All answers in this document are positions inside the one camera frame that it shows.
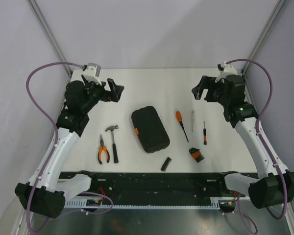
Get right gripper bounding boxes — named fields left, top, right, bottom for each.
left=191, top=76, right=230, bottom=107

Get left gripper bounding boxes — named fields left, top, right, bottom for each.
left=81, top=78, right=123, bottom=113

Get black plastic tool case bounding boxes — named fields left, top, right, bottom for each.
left=131, top=106, right=170, bottom=154

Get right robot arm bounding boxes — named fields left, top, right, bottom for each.
left=192, top=74, right=294, bottom=209

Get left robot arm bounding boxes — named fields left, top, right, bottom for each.
left=15, top=78, right=124, bottom=218

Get small precision screwdriver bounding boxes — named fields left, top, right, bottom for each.
left=203, top=121, right=207, bottom=145

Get black bit holder strip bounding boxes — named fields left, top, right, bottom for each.
left=160, top=157, right=172, bottom=172

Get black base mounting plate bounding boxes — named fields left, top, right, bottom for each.
left=60, top=171, right=234, bottom=200

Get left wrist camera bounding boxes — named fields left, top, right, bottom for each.
left=82, top=63, right=101, bottom=84

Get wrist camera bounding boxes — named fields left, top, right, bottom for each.
left=215, top=62, right=237, bottom=83
left=82, top=63, right=101, bottom=84

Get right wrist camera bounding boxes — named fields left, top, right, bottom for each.
left=215, top=62, right=237, bottom=83

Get orange handled screwdriver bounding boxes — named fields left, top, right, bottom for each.
left=175, top=111, right=189, bottom=142

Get orange handled pliers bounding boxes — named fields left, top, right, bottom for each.
left=97, top=134, right=110, bottom=165

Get claw hammer black handle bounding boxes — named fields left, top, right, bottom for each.
left=105, top=125, right=119, bottom=164

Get left aluminium frame post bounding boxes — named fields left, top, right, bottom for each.
left=26, top=0, right=66, bottom=62

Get aluminium frame post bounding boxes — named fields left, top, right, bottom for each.
left=248, top=0, right=289, bottom=61
left=26, top=0, right=66, bottom=62

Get right aluminium frame post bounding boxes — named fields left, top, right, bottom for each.
left=248, top=0, right=289, bottom=61

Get grey slotted cable duct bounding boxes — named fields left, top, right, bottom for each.
left=64, top=195, right=220, bottom=210

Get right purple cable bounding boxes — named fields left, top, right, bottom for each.
left=225, top=58, right=289, bottom=235

